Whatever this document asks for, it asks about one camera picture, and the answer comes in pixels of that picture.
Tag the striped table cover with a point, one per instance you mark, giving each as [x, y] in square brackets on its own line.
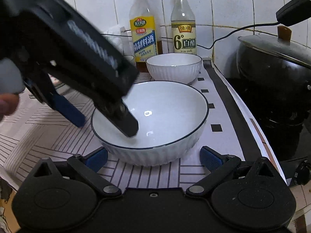
[220, 148]

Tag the black plug block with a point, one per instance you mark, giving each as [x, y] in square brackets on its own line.
[294, 9]

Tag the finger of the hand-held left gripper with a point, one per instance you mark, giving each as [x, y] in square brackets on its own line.
[70, 114]
[126, 123]

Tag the person's left hand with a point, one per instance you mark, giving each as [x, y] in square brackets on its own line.
[7, 106]

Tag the black gas stove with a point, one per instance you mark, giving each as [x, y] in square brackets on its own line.
[267, 138]

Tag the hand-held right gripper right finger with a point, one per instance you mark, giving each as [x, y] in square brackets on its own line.
[210, 159]

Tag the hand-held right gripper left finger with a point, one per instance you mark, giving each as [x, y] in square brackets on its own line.
[97, 159]

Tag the clear vinegar bottle yellow cap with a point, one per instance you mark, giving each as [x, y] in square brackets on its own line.
[183, 38]

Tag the glass pot lid brown knob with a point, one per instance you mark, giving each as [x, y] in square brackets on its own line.
[267, 46]

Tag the white powder packet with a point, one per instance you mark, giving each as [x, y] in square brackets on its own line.
[114, 41]

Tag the black cooking pot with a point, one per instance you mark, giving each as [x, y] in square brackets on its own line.
[267, 82]

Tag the cooking wine bottle yellow label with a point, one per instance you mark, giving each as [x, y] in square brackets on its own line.
[143, 38]

